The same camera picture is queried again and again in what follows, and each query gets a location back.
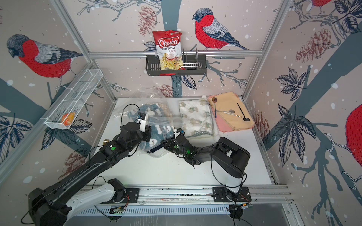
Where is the silver spoon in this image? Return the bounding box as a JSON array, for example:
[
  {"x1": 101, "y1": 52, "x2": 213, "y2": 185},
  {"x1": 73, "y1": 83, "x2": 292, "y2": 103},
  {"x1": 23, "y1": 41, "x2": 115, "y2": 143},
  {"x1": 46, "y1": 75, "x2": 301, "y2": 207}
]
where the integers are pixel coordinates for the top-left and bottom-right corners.
[{"x1": 217, "y1": 109, "x2": 235, "y2": 114}]

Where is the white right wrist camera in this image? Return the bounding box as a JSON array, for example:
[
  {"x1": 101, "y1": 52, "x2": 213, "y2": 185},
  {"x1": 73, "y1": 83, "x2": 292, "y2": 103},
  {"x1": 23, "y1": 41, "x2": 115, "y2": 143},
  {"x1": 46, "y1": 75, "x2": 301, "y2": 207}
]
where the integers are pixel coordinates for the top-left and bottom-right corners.
[{"x1": 173, "y1": 128, "x2": 184, "y2": 137}]

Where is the black spoon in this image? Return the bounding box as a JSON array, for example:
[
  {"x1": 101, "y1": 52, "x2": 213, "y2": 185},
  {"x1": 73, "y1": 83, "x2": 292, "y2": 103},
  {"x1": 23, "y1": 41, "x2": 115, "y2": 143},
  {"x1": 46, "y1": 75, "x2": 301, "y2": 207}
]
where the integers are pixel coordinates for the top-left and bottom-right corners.
[{"x1": 237, "y1": 103, "x2": 251, "y2": 121}]

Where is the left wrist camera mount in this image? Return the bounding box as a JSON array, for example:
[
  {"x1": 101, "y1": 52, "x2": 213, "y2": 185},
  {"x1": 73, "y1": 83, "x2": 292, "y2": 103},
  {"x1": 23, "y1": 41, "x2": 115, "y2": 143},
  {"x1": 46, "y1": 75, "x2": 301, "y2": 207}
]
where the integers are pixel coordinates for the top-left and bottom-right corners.
[{"x1": 135, "y1": 113, "x2": 148, "y2": 132}]

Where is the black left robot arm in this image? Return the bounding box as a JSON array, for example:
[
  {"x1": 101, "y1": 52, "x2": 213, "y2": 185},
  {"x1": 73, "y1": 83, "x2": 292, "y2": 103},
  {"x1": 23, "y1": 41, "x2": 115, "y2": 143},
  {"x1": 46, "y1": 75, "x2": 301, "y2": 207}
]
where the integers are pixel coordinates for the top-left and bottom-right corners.
[{"x1": 28, "y1": 120, "x2": 151, "y2": 226}]

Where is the red cassava chips bag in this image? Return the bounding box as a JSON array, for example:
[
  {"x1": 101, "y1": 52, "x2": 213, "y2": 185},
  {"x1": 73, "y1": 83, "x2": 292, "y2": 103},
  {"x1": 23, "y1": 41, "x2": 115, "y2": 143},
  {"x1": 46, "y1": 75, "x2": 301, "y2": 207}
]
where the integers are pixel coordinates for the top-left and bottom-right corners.
[{"x1": 152, "y1": 30, "x2": 183, "y2": 70}]

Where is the white wire mesh basket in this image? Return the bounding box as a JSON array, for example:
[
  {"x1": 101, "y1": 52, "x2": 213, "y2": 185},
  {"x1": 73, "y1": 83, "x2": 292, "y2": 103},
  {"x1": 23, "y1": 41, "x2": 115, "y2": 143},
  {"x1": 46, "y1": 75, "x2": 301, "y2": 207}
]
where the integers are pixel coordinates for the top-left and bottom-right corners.
[{"x1": 42, "y1": 68, "x2": 103, "y2": 130}]

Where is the rainbow metallic spoon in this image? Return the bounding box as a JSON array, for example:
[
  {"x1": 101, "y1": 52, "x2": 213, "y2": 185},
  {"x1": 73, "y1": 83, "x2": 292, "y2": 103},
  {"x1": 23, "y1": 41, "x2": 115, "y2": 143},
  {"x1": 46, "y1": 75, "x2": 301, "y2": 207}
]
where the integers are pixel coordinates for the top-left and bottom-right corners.
[{"x1": 212, "y1": 97, "x2": 217, "y2": 118}]

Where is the dark grey wall rack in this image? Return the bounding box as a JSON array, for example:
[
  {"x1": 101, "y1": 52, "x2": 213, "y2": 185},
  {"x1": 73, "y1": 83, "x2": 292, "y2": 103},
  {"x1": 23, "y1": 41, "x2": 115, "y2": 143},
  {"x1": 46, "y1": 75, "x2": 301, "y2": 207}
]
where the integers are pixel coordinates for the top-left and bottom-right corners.
[{"x1": 146, "y1": 50, "x2": 207, "y2": 76}]

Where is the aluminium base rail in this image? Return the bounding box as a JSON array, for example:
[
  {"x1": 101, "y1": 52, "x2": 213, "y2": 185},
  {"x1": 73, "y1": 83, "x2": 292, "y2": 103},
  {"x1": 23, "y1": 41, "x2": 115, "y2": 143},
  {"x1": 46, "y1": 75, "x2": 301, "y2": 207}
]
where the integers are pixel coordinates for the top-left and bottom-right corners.
[{"x1": 128, "y1": 185, "x2": 295, "y2": 205}]

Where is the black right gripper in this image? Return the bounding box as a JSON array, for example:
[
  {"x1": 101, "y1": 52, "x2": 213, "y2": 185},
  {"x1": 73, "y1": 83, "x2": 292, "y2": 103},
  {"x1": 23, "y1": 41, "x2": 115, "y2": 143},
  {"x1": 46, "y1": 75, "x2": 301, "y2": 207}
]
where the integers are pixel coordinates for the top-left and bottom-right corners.
[{"x1": 159, "y1": 139, "x2": 188, "y2": 159}]

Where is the clear plastic vacuum bag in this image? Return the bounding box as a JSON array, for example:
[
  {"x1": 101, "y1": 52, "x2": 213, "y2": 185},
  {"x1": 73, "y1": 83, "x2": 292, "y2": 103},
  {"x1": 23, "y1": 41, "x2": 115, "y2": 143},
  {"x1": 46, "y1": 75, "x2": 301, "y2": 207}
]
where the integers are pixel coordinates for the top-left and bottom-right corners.
[{"x1": 113, "y1": 88, "x2": 215, "y2": 158}]

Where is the orange item in basket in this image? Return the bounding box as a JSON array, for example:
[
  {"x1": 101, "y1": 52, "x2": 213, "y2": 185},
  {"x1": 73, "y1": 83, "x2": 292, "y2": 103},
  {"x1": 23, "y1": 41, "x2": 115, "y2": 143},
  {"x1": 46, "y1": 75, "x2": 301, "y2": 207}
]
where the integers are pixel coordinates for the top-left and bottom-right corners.
[{"x1": 60, "y1": 112, "x2": 75, "y2": 127}]

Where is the gold spoon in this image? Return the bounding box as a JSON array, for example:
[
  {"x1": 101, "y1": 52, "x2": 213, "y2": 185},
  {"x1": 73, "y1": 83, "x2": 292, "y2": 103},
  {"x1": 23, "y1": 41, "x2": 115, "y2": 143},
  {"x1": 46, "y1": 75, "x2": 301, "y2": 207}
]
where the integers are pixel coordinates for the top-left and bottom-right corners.
[{"x1": 102, "y1": 139, "x2": 110, "y2": 146}]

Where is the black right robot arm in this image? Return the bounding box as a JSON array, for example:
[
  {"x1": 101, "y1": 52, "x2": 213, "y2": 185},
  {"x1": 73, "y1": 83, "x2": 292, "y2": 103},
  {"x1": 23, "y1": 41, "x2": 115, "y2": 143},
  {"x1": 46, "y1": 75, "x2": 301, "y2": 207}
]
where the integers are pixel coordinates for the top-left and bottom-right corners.
[{"x1": 161, "y1": 133, "x2": 251, "y2": 193}]

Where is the teal cloud pattern blanket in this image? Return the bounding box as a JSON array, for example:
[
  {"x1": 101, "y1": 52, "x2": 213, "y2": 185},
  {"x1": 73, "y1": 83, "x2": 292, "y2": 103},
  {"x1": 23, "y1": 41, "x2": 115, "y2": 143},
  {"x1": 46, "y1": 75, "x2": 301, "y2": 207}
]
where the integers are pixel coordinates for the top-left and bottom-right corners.
[{"x1": 138, "y1": 102, "x2": 173, "y2": 158}]

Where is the white teal patterned blanket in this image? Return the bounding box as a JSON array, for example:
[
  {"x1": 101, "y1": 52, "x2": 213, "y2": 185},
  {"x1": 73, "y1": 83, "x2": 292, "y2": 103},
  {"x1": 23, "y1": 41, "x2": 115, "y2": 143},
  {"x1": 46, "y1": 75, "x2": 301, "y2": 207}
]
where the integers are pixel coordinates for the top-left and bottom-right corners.
[{"x1": 179, "y1": 99, "x2": 214, "y2": 132}]

